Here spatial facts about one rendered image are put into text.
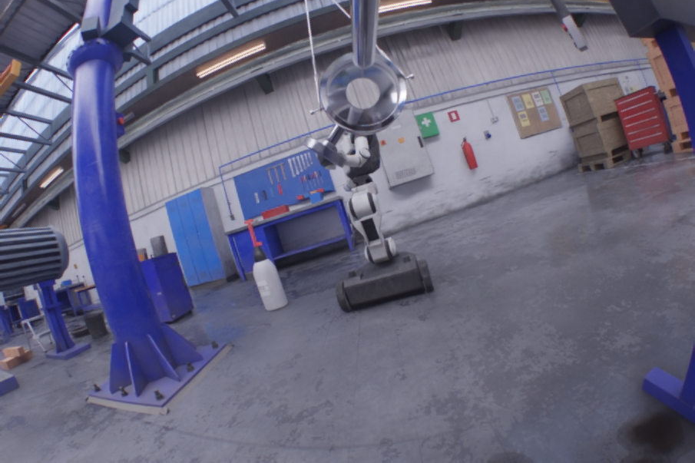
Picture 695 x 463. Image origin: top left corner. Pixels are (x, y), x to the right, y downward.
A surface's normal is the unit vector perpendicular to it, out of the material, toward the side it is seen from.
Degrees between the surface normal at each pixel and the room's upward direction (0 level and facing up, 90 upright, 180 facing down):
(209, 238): 90
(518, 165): 90
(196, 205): 90
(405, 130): 90
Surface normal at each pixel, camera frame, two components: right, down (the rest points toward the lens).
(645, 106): -0.92, 0.29
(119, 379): 0.85, -0.28
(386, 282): -0.20, 0.04
